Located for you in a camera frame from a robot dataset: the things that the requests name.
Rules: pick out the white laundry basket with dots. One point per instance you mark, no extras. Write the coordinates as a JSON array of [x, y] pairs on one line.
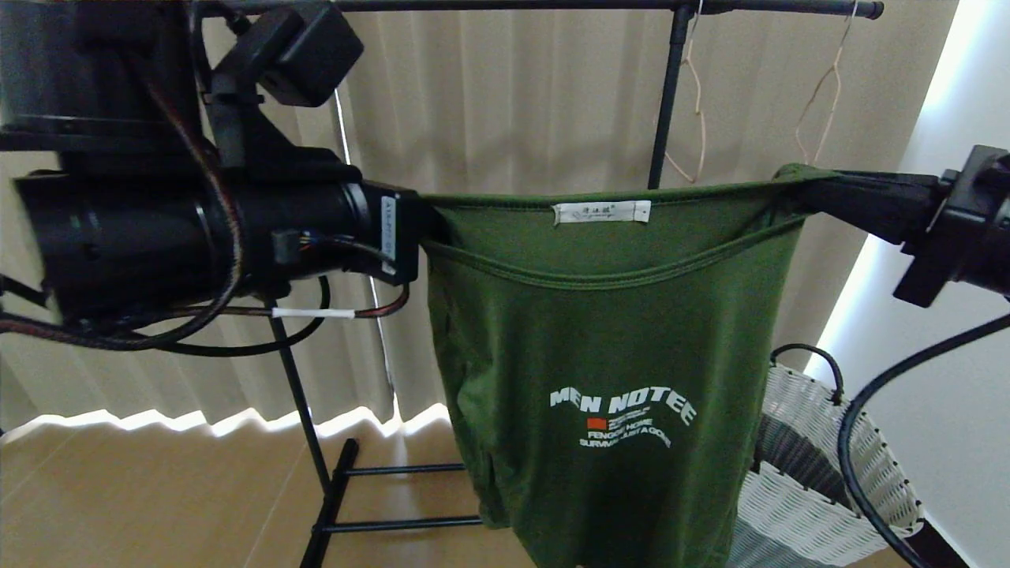
[[797, 505]]

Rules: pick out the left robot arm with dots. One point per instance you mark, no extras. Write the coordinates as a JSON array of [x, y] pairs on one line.
[[79, 63]]

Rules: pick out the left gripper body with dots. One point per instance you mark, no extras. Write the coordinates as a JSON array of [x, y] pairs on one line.
[[118, 237]]

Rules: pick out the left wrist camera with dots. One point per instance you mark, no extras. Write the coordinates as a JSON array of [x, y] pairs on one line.
[[308, 47]]

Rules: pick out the pink clothes hanger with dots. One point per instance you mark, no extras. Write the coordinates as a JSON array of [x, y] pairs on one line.
[[701, 150], [827, 118]]

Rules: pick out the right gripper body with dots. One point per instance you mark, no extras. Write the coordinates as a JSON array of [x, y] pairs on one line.
[[970, 229]]

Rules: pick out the beige curtain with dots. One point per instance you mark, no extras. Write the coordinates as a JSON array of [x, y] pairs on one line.
[[513, 102]]

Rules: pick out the green printed shirt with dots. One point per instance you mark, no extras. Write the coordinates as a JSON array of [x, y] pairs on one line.
[[600, 331]]

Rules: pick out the black clothes rack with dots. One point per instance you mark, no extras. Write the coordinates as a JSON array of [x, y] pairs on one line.
[[671, 79]]

